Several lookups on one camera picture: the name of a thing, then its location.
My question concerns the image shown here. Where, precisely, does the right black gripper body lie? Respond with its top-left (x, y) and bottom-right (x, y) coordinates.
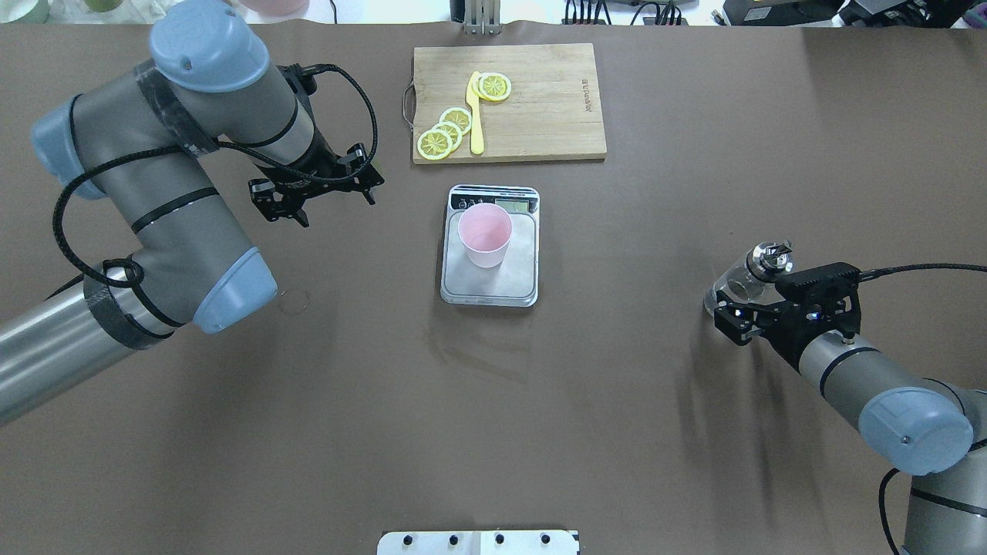
top-left (741, 263), bottom-right (861, 369)

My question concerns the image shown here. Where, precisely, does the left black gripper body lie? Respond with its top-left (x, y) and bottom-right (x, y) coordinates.
top-left (249, 66), bottom-right (384, 220)

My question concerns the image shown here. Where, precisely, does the clear glass sauce bottle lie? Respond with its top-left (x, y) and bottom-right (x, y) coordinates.
top-left (702, 241), bottom-right (794, 316)

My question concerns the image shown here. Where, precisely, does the pink plastic cup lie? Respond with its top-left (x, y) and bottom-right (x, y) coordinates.
top-left (458, 203), bottom-right (514, 268)

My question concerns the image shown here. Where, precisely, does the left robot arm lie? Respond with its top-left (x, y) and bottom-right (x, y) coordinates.
top-left (1, 1), bottom-right (384, 424)

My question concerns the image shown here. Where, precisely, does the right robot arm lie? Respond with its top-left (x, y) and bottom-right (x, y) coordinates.
top-left (706, 262), bottom-right (986, 554)

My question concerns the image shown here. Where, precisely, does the digital kitchen scale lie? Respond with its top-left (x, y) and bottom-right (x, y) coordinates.
top-left (440, 185), bottom-right (541, 307)

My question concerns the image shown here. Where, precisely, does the lemon slice top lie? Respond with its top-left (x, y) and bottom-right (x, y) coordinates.
top-left (416, 129), bottom-right (456, 161)

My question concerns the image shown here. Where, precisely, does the yellow plastic knife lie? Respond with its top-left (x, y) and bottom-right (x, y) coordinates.
top-left (465, 71), bottom-right (486, 156)

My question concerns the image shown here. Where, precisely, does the lemon slice under single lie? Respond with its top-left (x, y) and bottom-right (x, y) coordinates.
top-left (471, 73), bottom-right (483, 98)

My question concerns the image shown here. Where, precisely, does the lemon slice front single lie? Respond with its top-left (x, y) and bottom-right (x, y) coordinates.
top-left (479, 72), bottom-right (514, 102)

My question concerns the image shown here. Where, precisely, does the pink bowl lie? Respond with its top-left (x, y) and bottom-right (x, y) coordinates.
top-left (239, 0), bottom-right (309, 17)

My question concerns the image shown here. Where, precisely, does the bamboo cutting board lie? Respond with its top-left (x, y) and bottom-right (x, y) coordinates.
top-left (413, 43), bottom-right (608, 164)

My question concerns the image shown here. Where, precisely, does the white metal column base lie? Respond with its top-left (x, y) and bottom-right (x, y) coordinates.
top-left (376, 530), bottom-right (581, 554)

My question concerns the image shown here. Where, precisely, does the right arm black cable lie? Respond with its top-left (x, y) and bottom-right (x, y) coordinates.
top-left (858, 264), bottom-right (987, 281)

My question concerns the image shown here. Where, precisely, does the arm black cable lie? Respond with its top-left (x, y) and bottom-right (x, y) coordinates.
top-left (52, 64), bottom-right (379, 289)
top-left (858, 264), bottom-right (987, 281)

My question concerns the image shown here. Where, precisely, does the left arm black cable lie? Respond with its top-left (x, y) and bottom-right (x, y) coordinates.
top-left (52, 64), bottom-right (379, 289)

